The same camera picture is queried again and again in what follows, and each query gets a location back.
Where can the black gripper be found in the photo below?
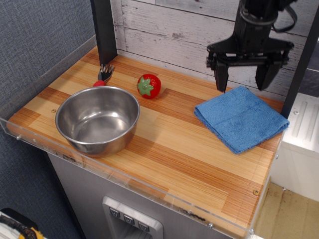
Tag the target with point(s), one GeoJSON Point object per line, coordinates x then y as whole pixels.
{"type": "Point", "coordinates": [249, 45]}

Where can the blue towel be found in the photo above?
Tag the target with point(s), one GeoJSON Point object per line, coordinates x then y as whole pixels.
{"type": "Point", "coordinates": [240, 119]}

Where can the red toy strawberry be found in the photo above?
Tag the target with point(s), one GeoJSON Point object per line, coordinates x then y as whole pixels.
{"type": "Point", "coordinates": [149, 86]}

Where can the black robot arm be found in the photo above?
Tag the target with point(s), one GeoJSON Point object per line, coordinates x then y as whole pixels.
{"type": "Point", "coordinates": [279, 11]}

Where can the white toy sink unit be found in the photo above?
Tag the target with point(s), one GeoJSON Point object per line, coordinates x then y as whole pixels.
{"type": "Point", "coordinates": [296, 165]}

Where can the stainless steel bowl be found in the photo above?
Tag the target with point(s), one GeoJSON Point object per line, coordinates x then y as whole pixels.
{"type": "Point", "coordinates": [99, 121]}

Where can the clear acrylic table guard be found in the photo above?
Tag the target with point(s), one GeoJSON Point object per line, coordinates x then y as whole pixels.
{"type": "Point", "coordinates": [172, 159]}

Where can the silver dispenser button panel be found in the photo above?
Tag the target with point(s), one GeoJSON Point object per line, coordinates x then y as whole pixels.
{"type": "Point", "coordinates": [125, 222]}

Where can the grey toy fridge cabinet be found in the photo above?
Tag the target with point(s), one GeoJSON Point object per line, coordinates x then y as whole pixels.
{"type": "Point", "coordinates": [85, 191]}

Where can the black and yellow object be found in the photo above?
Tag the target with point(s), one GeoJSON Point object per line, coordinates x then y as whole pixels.
{"type": "Point", "coordinates": [14, 225]}

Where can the black right frame post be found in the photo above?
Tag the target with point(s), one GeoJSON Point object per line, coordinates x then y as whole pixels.
{"type": "Point", "coordinates": [302, 66]}

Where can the black frame post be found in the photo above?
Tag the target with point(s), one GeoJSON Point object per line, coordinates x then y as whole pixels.
{"type": "Point", "coordinates": [104, 30]}
{"type": "Point", "coordinates": [302, 66]}

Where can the red-handled metal spork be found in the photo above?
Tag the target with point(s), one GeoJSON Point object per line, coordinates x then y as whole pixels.
{"type": "Point", "coordinates": [104, 75]}

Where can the black left frame post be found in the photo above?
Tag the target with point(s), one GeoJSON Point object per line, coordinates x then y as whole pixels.
{"type": "Point", "coordinates": [104, 30]}

